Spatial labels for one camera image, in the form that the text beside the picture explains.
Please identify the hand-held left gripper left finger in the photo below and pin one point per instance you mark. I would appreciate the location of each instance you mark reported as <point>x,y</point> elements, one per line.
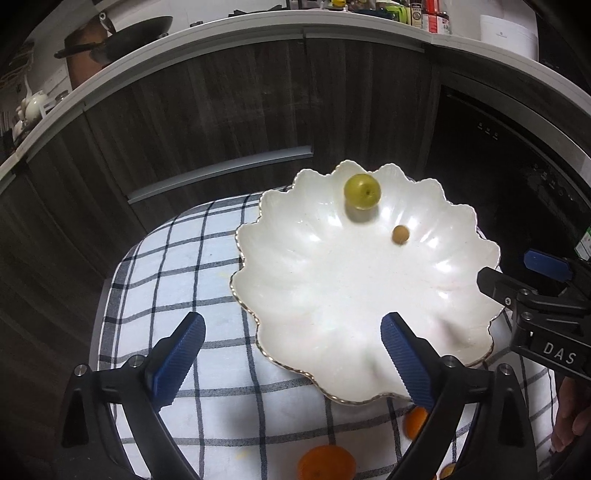
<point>178,362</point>

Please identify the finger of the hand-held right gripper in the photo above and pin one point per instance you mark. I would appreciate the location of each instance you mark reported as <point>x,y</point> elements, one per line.
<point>547,265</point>
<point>503,286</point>

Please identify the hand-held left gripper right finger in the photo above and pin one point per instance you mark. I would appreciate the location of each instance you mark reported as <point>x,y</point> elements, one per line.
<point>408,364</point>

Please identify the white scalloped plate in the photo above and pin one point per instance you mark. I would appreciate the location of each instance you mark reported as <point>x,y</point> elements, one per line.
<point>341,286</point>

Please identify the person's right hand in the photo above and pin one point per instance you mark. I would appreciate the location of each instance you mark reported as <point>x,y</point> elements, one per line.
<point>572,415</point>

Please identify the orange tangerine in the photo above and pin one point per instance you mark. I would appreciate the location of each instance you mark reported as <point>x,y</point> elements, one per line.
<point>415,422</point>
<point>448,471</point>
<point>325,464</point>

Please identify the white checked cloth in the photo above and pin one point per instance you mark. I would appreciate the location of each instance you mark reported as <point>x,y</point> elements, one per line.
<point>184,258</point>

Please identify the black dishwasher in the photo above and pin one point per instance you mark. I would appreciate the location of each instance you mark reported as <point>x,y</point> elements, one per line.
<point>503,161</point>

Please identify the small brown longan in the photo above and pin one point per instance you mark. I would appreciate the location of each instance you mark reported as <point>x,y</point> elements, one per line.
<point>400,234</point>

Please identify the green round plum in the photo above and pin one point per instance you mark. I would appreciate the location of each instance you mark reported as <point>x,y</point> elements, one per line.
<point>362,191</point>

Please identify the white rice cooker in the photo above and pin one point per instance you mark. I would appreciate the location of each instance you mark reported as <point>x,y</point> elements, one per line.
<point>508,37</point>

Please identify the dark wood cabinet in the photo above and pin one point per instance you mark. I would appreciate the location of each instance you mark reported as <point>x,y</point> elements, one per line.
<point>194,115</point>

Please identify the red label bottle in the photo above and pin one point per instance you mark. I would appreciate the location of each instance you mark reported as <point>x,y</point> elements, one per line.
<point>436,16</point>

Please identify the dark sauce bottle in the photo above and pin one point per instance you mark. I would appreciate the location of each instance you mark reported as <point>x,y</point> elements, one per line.
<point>416,13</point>

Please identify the green container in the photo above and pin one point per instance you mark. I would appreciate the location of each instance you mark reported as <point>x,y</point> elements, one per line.
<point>400,13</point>

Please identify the white teapot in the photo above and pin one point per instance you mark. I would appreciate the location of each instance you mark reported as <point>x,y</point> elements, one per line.
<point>32,104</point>

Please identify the wooden cutting board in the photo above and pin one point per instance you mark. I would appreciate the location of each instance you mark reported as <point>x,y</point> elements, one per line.
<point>83,71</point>

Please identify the black wok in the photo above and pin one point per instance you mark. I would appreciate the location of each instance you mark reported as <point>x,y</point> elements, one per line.
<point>124,34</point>

